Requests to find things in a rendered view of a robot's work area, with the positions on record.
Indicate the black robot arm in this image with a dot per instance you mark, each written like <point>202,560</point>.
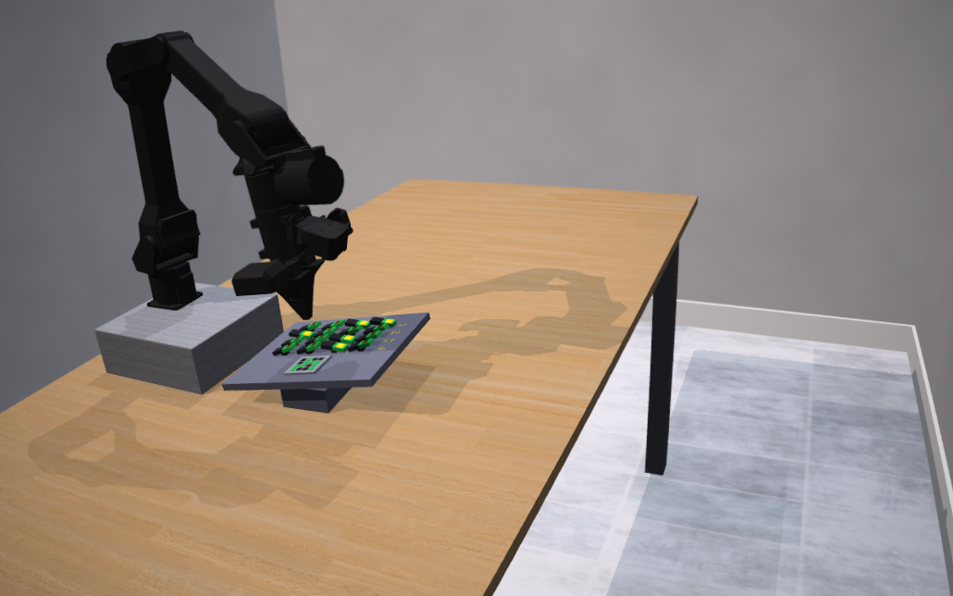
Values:
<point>168,229</point>

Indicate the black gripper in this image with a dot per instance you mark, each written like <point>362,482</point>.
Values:
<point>266,277</point>

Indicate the grey switch panel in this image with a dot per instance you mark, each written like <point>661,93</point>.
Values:
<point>315,368</point>

